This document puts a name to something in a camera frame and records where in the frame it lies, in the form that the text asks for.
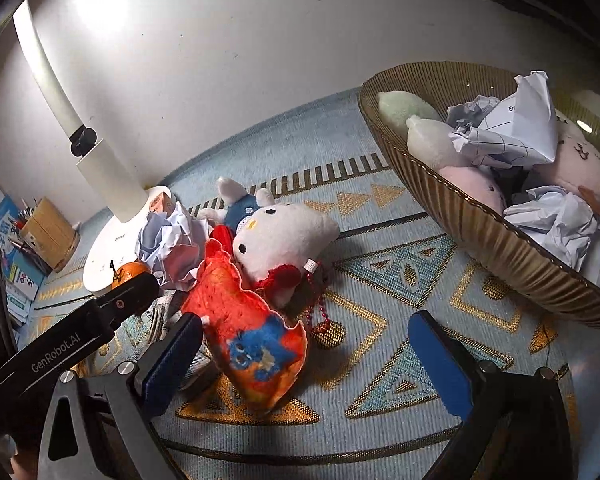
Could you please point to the blue study workbook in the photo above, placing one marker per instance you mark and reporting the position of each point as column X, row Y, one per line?
column 18, row 268

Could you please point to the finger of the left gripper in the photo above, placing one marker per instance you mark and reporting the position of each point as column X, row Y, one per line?
column 133, row 297

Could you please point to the white desk lamp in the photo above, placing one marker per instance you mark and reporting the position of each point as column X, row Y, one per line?
column 96, row 160

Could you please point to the paper ball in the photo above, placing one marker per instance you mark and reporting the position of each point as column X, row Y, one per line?
column 562, row 223
column 519, row 130
column 172, row 246

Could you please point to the patterned blue table mat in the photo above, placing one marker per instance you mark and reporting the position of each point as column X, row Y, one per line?
column 364, row 408

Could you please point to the three-ball plush dango large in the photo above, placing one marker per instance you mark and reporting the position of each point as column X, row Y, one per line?
column 427, row 139

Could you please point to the orange red fabric pouch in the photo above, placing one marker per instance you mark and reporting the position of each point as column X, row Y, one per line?
column 260, row 353

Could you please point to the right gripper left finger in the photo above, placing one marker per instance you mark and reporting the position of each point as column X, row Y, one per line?
column 100, row 427

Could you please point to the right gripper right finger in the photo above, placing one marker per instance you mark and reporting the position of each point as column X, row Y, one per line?
column 513, row 426

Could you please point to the white cat plush doll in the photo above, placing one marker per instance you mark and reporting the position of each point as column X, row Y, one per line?
column 276, row 245

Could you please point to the small orange box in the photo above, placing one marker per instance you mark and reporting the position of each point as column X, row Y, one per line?
column 162, row 204

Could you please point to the small white bunny plush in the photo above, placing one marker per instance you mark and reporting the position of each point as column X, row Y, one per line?
column 240, row 205

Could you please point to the brown ribbed glass bowl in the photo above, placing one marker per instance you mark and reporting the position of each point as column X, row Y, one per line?
column 497, row 245

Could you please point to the cork pen holder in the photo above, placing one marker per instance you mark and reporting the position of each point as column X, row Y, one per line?
column 50, row 235

